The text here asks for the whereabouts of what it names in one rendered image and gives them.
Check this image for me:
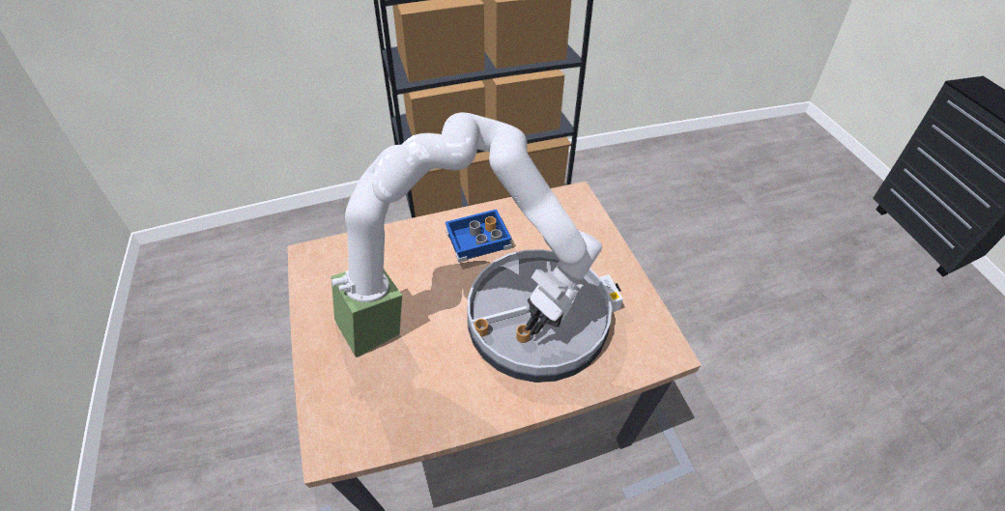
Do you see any blue open-top crate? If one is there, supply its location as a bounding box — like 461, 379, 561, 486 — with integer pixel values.
445, 209, 511, 259

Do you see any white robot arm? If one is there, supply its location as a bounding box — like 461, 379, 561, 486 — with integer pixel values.
331, 113, 602, 302

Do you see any grey round turntable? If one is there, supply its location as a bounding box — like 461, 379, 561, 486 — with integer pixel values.
467, 249, 623, 383

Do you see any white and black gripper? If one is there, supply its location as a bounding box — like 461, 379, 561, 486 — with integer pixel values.
525, 285, 578, 335

